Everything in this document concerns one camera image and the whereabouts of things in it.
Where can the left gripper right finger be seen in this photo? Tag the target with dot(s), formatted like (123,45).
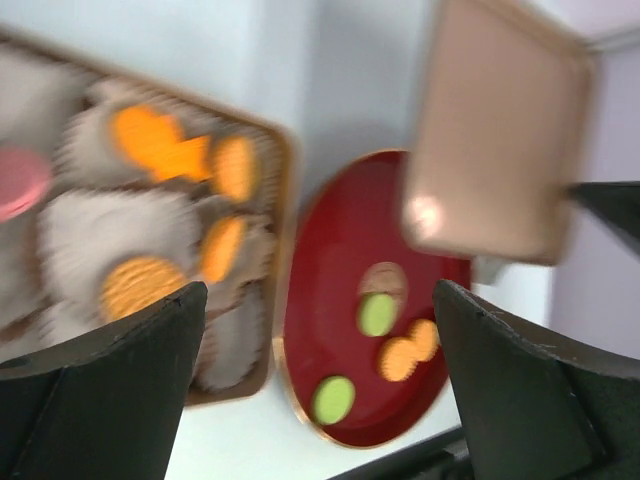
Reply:
(535,404)

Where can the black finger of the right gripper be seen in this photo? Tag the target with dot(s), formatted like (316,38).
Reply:
(614,203)

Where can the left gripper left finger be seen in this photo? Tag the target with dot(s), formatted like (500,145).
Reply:
(106,404)

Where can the orange round cookie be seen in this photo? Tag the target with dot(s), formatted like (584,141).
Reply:
(220,248)
(234,170)
(136,283)
(424,336)
(397,359)

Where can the tan square tin lid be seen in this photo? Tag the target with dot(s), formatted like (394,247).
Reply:
(500,135)

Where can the tan square tin box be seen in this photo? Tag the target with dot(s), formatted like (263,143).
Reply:
(101,210)

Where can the pink round cookie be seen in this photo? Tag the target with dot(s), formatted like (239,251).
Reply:
(26,177)

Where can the orange fish-shaped cookie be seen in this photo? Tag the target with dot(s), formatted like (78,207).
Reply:
(156,143)

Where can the green round cookie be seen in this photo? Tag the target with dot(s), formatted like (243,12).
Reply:
(376,314)
(333,400)

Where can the round red lacquer tray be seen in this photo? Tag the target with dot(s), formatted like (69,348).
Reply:
(350,226)

